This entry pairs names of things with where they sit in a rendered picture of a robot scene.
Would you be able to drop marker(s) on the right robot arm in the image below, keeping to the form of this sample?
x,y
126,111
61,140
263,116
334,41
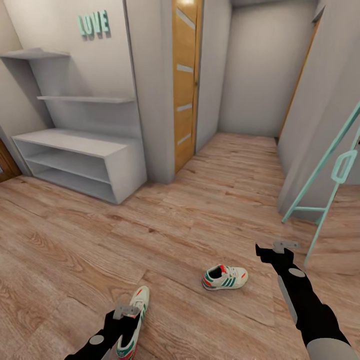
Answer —
x,y
319,326

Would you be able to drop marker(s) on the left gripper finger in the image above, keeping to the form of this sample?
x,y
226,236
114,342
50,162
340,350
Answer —
x,y
136,321

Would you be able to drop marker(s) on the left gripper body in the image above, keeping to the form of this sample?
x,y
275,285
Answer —
x,y
123,326

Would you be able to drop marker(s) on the standing mirror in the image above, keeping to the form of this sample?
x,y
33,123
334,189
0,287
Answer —
x,y
336,246

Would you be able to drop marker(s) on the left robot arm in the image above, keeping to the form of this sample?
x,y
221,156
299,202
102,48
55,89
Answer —
x,y
116,323

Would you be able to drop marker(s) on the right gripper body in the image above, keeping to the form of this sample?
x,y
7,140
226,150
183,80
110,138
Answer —
x,y
267,255

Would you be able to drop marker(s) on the gym shoe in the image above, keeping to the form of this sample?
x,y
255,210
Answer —
x,y
127,345
223,277

